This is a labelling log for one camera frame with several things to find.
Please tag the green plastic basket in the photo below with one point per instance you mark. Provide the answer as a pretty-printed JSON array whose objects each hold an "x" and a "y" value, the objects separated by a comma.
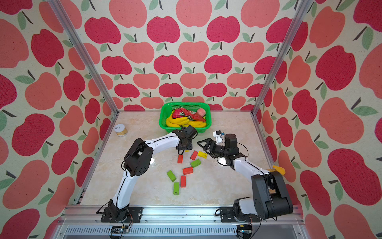
[{"x": 169, "y": 107}]

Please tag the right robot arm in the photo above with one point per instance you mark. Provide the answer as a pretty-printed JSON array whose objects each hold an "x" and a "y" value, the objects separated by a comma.
[{"x": 270, "y": 198}]

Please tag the red snack packet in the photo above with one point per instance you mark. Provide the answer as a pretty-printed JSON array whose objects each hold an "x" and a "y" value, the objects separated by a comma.
[{"x": 191, "y": 115}]

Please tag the right aluminium post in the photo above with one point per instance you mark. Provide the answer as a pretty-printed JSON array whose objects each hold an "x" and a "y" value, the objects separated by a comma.
[{"x": 301, "y": 11}]

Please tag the red block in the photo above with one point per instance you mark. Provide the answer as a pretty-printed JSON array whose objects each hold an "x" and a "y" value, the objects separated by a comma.
[
  {"x": 183, "y": 181},
  {"x": 180, "y": 159},
  {"x": 187, "y": 171},
  {"x": 194, "y": 155}
]

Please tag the aluminium post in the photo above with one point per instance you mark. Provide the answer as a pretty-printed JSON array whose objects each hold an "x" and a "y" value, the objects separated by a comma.
[
  {"x": 64, "y": 19},
  {"x": 301, "y": 11}
]

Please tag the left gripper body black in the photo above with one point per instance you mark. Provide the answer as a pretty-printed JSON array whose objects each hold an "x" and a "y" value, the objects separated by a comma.
[{"x": 188, "y": 146}]

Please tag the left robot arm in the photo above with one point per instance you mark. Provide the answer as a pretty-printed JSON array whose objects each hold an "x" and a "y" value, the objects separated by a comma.
[{"x": 136, "y": 162}]

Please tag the green block lower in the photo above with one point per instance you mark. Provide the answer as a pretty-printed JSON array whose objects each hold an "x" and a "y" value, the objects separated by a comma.
[{"x": 176, "y": 189}]

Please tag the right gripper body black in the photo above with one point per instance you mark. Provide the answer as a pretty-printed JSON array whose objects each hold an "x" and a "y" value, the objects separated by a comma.
[{"x": 218, "y": 150}]

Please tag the pink peach toy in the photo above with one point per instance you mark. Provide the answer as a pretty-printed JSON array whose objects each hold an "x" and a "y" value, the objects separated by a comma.
[{"x": 201, "y": 112}]

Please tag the left aluminium post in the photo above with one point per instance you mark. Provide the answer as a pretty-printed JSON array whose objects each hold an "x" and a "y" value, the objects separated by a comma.
[{"x": 64, "y": 19}]

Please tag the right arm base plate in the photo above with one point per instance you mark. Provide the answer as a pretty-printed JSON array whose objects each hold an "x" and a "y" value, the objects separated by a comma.
[{"x": 233, "y": 215}]

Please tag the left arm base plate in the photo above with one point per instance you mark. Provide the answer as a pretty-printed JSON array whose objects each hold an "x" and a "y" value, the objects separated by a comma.
[{"x": 125, "y": 215}]

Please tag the aluminium front rail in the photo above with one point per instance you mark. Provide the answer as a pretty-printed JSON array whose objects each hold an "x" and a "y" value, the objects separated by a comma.
[{"x": 176, "y": 222}]

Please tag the green block upper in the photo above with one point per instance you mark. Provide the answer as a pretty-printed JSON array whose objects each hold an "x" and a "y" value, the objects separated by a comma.
[{"x": 196, "y": 163}]

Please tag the green block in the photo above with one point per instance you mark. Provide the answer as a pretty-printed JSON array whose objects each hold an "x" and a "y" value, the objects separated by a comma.
[
  {"x": 196, "y": 163},
  {"x": 171, "y": 176},
  {"x": 176, "y": 189}
]

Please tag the yellow banana bunch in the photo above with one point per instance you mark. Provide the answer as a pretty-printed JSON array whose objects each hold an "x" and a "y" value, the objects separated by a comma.
[{"x": 183, "y": 122}]

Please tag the green block left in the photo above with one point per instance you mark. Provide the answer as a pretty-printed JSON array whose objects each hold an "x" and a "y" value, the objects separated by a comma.
[{"x": 171, "y": 176}]

